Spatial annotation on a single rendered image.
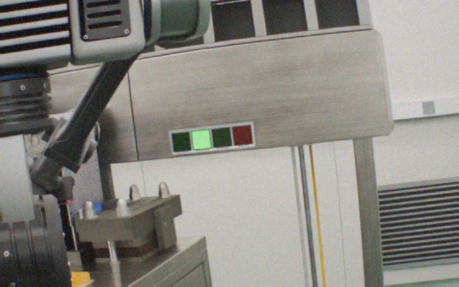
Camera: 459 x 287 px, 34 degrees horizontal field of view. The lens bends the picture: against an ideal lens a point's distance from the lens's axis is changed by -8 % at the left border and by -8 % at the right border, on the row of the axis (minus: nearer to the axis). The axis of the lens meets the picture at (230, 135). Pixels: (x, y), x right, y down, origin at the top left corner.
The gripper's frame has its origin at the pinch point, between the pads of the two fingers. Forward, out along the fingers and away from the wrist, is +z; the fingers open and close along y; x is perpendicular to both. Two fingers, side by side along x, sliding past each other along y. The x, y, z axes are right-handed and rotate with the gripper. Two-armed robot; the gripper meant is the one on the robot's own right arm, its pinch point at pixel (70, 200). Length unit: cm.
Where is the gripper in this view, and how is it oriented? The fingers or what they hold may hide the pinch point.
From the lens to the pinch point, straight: 212.4
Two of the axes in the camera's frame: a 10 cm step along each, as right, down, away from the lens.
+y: 9.6, -1.0, -2.6
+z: 2.8, 4.1, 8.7
